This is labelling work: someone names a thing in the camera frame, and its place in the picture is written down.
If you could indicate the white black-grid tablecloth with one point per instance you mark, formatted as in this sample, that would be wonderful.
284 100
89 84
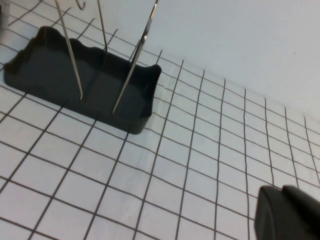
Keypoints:
175 175

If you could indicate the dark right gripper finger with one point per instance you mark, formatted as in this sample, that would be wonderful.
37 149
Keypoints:
287 217

